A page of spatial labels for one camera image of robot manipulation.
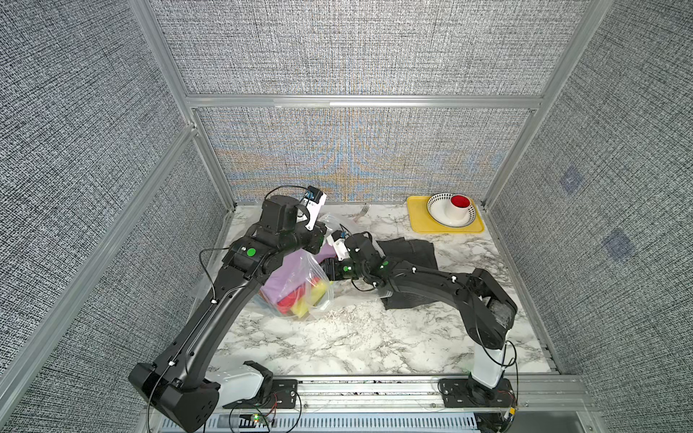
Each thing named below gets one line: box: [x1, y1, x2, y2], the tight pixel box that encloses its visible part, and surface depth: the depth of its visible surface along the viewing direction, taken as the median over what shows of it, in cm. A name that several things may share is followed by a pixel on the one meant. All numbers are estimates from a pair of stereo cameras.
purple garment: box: [260, 242, 337, 305], surface depth 77 cm
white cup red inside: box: [444, 193, 472, 221], surface depth 112 cm
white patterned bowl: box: [426, 193, 477, 229], surface depth 117 cm
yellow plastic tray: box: [406, 195, 485, 234], surface depth 115 cm
